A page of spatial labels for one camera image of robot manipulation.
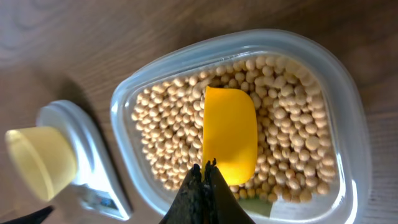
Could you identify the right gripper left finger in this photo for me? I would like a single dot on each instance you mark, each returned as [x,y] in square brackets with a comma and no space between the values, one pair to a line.
[188,207]

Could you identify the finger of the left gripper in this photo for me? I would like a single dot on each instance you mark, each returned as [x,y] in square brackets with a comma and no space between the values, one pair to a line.
[34,218]

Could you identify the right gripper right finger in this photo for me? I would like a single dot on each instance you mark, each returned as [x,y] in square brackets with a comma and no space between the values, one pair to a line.
[220,205]

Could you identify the yellow plastic bowl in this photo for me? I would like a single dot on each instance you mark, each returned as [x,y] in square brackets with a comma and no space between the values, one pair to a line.
[43,158]

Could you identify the yellow measuring scoop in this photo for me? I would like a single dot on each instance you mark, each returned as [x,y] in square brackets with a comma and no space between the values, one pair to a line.
[230,133]

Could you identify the white digital kitchen scale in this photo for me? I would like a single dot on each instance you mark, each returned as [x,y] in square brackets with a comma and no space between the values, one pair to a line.
[96,181]

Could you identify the pile of soybeans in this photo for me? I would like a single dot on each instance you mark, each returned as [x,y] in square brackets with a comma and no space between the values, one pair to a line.
[294,151]

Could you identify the clear plastic container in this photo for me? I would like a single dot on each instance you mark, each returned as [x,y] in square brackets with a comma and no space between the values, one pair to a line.
[348,196]

